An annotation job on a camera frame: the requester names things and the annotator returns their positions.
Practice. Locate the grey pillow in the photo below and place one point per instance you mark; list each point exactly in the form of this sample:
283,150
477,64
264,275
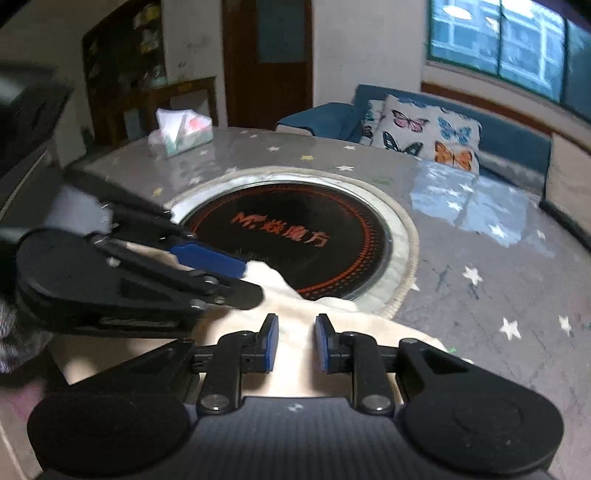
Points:
570,170

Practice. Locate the window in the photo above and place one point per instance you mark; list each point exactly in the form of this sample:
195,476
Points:
503,41

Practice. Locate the large butterfly pillow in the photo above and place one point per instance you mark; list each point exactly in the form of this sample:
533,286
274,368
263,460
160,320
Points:
427,134

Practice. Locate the wooden shelf cabinet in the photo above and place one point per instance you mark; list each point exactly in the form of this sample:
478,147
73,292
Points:
124,60

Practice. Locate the black round induction cooktop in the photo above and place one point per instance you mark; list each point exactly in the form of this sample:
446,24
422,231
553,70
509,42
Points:
314,230

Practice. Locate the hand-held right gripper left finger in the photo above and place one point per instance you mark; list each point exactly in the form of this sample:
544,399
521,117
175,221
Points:
270,344

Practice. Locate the tissue box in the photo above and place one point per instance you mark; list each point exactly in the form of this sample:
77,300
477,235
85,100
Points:
182,131

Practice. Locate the blue sofa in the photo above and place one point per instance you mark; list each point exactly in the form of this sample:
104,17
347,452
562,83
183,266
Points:
508,134

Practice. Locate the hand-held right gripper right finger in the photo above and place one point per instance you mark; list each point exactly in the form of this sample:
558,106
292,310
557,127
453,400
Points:
323,344

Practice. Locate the small butterfly pillow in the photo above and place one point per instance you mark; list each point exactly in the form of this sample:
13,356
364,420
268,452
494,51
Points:
371,120

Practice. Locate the dark blurred furniture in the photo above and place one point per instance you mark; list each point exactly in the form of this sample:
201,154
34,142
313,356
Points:
27,120

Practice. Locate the wooden door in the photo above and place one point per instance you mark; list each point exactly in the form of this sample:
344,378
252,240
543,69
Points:
268,60

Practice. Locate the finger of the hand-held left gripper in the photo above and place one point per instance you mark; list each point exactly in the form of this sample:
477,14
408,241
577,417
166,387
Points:
161,272
207,261

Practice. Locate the cream sweatshirt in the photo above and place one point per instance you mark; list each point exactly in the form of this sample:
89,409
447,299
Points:
295,304

